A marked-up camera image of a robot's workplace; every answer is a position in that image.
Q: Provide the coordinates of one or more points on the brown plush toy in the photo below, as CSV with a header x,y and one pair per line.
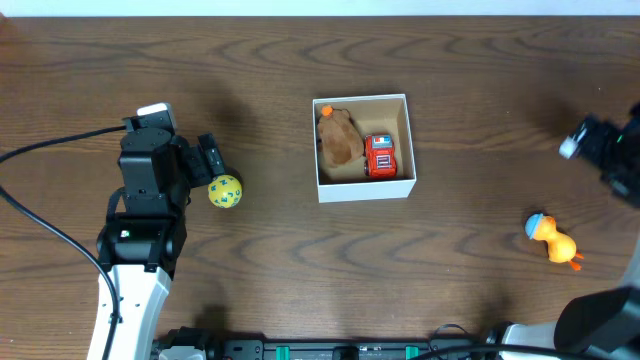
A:
x,y
340,141

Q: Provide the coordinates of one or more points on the red toy fire truck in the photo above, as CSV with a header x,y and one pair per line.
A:
x,y
380,162

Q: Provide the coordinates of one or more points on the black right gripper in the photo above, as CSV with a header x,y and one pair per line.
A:
x,y
593,152

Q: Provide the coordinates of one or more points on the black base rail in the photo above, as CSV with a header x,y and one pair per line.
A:
x,y
195,343

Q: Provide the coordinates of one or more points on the yellow ball with blue letters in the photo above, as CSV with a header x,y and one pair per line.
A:
x,y
225,191

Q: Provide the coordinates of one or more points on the orange rubber duck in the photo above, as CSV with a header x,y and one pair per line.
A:
x,y
561,248

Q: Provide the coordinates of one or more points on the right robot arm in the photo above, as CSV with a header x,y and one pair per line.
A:
x,y
603,325

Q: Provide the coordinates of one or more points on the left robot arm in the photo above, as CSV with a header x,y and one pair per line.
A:
x,y
143,236

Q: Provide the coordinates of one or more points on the white cardboard box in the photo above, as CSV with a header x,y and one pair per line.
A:
x,y
371,115

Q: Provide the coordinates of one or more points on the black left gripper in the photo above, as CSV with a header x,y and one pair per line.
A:
x,y
206,160

